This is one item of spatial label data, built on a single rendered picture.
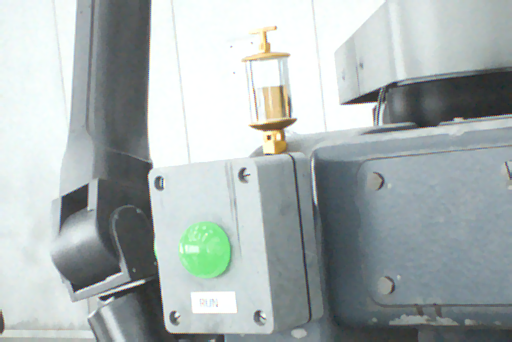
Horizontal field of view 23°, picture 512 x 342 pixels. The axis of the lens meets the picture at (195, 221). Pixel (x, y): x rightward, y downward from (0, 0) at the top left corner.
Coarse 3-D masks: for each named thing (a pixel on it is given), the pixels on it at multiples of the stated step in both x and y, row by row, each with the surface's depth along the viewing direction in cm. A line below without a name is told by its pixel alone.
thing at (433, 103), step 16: (448, 80) 75; (464, 80) 74; (480, 80) 74; (496, 80) 74; (400, 96) 76; (416, 96) 75; (432, 96) 75; (448, 96) 74; (464, 96) 74; (480, 96) 74; (496, 96) 74; (400, 112) 77; (416, 112) 76; (432, 112) 75; (448, 112) 74; (464, 112) 74; (480, 112) 74; (496, 112) 74
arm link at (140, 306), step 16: (128, 288) 99; (144, 288) 97; (160, 288) 100; (112, 304) 96; (128, 304) 96; (144, 304) 96; (160, 304) 98; (96, 320) 96; (112, 320) 96; (128, 320) 95; (144, 320) 96; (160, 320) 96; (96, 336) 97; (112, 336) 96; (128, 336) 95; (144, 336) 95; (160, 336) 96; (176, 336) 100
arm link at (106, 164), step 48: (96, 0) 103; (144, 0) 105; (96, 48) 101; (144, 48) 103; (96, 96) 99; (144, 96) 102; (96, 144) 97; (144, 144) 100; (96, 192) 95; (144, 192) 98; (96, 240) 94
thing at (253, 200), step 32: (224, 160) 65; (256, 160) 64; (288, 160) 66; (160, 192) 68; (192, 192) 66; (224, 192) 65; (256, 192) 64; (288, 192) 65; (160, 224) 68; (224, 224) 65; (256, 224) 64; (288, 224) 65; (160, 256) 68; (256, 256) 64; (288, 256) 65; (192, 288) 67; (224, 288) 66; (256, 288) 64; (288, 288) 65; (320, 288) 67; (192, 320) 67; (224, 320) 66; (256, 320) 65; (288, 320) 65
